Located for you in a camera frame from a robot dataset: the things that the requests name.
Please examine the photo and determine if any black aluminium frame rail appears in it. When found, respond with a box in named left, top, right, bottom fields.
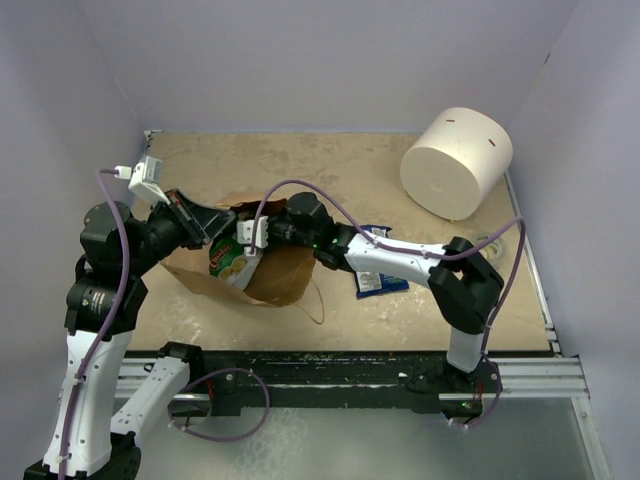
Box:
left=112, top=347, right=591, bottom=416

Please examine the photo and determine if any white cylindrical container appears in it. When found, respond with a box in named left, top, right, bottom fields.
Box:
left=399, top=107, right=514, bottom=221

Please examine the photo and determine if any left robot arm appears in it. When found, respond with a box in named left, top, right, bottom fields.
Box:
left=24, top=189, right=237, bottom=479

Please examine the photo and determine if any blue white snack packet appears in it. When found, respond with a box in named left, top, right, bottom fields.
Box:
left=354, top=224, right=410, bottom=300

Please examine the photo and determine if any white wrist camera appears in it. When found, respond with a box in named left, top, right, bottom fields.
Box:
left=236, top=216, right=268, bottom=257
left=114, top=155, right=170, bottom=206

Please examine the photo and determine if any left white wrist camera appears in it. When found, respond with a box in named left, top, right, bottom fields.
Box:
left=114, top=155, right=170, bottom=206

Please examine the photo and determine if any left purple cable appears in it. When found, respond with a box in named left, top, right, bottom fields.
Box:
left=57, top=167, right=132, bottom=480

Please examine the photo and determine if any brown paper bag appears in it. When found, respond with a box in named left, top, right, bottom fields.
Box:
left=161, top=226, right=316, bottom=308

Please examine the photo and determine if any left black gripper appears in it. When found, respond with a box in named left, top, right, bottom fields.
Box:
left=126, top=187, right=235, bottom=274

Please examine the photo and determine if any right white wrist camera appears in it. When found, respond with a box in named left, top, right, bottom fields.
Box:
left=236, top=216, right=268, bottom=257

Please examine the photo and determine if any green Chuba chips bag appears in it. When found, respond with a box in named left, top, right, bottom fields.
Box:
left=209, top=235, right=262, bottom=291

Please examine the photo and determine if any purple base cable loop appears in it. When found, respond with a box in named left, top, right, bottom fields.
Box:
left=167, top=367, right=272, bottom=442

